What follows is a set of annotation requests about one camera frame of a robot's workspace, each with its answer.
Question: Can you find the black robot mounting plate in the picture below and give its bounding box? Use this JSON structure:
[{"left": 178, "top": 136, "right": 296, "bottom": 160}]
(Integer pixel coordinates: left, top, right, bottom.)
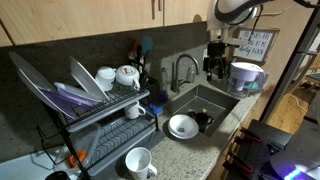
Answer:
[{"left": 222, "top": 118, "right": 294, "bottom": 180}]

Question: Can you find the small orange object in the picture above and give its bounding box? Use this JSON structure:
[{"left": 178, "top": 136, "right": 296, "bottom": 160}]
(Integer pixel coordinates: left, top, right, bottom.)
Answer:
[{"left": 65, "top": 149, "right": 88, "bottom": 169}]

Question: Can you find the purple plate in rack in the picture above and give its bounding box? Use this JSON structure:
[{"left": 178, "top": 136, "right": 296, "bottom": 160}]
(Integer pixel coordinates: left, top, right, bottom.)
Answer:
[{"left": 53, "top": 81, "right": 103, "bottom": 108}]

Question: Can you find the wide wooden cabinet door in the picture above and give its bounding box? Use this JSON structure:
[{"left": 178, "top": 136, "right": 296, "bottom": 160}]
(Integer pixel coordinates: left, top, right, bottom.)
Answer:
[{"left": 0, "top": 0, "right": 165, "bottom": 47}]

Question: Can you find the white floor cable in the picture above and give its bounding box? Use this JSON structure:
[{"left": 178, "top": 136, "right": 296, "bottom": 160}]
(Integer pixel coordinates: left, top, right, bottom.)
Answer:
[{"left": 288, "top": 93, "right": 309, "bottom": 113}]

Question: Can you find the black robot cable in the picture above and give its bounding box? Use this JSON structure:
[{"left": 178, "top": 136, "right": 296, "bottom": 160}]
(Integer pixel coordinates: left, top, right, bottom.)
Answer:
[{"left": 252, "top": 3, "right": 265, "bottom": 43}]

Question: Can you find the blue dish soap bottle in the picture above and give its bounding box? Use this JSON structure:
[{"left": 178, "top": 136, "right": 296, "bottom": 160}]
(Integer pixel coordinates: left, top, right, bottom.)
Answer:
[{"left": 157, "top": 66, "right": 170, "bottom": 104}]

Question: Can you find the white mug with red logo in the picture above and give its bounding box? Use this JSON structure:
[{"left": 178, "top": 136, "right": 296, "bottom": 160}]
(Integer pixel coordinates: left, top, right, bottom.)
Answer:
[{"left": 114, "top": 64, "right": 141, "bottom": 92}]

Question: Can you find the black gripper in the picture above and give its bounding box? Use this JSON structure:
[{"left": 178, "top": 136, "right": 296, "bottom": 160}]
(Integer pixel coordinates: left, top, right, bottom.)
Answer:
[{"left": 203, "top": 41, "right": 232, "bottom": 82}]

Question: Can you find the teal spatula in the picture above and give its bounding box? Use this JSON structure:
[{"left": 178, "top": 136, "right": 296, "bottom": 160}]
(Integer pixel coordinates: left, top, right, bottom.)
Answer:
[{"left": 141, "top": 35, "right": 155, "bottom": 81}]

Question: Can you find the metal gooseneck faucet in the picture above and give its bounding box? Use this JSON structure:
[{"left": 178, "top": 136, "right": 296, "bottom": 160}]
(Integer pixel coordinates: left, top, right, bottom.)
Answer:
[{"left": 170, "top": 53, "right": 201, "bottom": 94}]

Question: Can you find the white wrist mount plate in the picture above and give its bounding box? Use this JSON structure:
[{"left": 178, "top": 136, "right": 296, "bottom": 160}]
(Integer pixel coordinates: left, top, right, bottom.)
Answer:
[{"left": 222, "top": 34, "right": 250, "bottom": 47}]

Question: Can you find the white water filter pitcher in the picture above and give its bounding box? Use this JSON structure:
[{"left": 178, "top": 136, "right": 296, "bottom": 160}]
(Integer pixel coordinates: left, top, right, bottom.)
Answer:
[{"left": 227, "top": 61, "right": 269, "bottom": 100}]

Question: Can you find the clear plastic container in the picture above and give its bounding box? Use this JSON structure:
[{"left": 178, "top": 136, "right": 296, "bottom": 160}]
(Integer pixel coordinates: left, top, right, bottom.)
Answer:
[{"left": 54, "top": 122, "right": 103, "bottom": 168}]

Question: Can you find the black clamp with red handle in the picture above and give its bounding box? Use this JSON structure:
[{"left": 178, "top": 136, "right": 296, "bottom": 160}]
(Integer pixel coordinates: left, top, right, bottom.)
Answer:
[
  {"left": 239, "top": 126, "right": 264, "bottom": 145},
  {"left": 222, "top": 152, "right": 255, "bottom": 175}
]

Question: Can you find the white bowl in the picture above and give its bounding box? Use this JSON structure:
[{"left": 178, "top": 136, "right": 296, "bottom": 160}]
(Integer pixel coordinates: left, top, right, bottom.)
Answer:
[{"left": 167, "top": 113, "right": 200, "bottom": 140}]

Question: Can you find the blue sponge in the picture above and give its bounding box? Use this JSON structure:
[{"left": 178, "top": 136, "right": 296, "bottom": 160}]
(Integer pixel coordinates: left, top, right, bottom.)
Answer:
[{"left": 147, "top": 103, "right": 165, "bottom": 117}]

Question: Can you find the black mug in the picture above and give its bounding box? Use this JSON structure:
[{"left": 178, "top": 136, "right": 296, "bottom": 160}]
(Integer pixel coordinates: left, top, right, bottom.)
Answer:
[{"left": 194, "top": 111, "right": 215, "bottom": 133}]

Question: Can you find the red spatula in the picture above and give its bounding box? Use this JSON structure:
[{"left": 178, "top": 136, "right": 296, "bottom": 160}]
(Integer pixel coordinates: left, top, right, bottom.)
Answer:
[{"left": 130, "top": 39, "right": 141, "bottom": 61}]

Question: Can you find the black kitchen utensil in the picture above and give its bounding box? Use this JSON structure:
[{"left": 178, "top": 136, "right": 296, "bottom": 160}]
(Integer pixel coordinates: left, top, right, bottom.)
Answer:
[{"left": 136, "top": 44, "right": 144, "bottom": 79}]

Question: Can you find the black utensil holder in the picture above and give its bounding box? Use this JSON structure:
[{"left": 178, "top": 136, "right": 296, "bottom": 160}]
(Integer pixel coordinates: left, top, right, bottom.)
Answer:
[{"left": 134, "top": 61, "right": 151, "bottom": 88}]

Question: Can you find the stainless steel sink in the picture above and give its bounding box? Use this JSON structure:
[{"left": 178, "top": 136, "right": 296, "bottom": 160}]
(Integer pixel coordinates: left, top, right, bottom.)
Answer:
[{"left": 163, "top": 83, "right": 242, "bottom": 138}]

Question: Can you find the white wall cable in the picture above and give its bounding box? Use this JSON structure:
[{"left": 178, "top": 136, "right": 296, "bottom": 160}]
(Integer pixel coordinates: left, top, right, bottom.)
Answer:
[{"left": 258, "top": 9, "right": 291, "bottom": 18}]

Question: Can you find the metal frame pole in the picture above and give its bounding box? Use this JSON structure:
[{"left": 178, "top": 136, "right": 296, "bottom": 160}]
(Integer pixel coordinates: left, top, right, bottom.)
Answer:
[{"left": 259, "top": 0, "right": 320, "bottom": 124}]

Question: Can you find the framed text sign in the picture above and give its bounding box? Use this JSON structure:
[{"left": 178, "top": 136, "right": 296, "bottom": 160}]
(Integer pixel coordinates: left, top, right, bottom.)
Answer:
[{"left": 231, "top": 26, "right": 281, "bottom": 67}]

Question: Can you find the white dinner plate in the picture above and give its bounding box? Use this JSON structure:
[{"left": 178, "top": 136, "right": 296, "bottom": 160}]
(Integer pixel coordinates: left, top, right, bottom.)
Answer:
[{"left": 69, "top": 55, "right": 110, "bottom": 102}]

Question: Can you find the black wire two-tier dishrack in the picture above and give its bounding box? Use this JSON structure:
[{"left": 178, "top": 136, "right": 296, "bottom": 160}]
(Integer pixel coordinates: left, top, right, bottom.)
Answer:
[{"left": 36, "top": 56, "right": 160, "bottom": 180}]

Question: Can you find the white ceramic mug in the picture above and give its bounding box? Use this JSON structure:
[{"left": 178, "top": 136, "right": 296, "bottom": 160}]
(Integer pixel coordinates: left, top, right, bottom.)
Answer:
[{"left": 123, "top": 100, "right": 147, "bottom": 120}]

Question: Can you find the small plain white cup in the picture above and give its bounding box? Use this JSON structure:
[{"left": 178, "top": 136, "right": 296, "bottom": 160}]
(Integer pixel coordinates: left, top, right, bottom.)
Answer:
[{"left": 94, "top": 65, "right": 117, "bottom": 93}]

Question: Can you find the tall white mug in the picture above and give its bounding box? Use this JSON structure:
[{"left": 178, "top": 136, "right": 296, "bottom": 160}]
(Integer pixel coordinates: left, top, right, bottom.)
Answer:
[{"left": 124, "top": 146, "right": 158, "bottom": 180}]

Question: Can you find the white drain board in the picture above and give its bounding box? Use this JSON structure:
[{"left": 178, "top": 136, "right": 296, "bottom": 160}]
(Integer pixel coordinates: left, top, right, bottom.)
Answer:
[{"left": 0, "top": 145, "right": 81, "bottom": 180}]

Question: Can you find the large grey plate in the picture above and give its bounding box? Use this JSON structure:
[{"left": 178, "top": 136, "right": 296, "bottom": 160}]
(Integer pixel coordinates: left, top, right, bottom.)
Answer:
[{"left": 8, "top": 50, "right": 80, "bottom": 120}]

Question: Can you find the black round object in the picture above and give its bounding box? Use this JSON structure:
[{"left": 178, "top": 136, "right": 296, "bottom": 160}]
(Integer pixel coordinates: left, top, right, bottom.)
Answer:
[{"left": 44, "top": 170, "right": 72, "bottom": 180}]

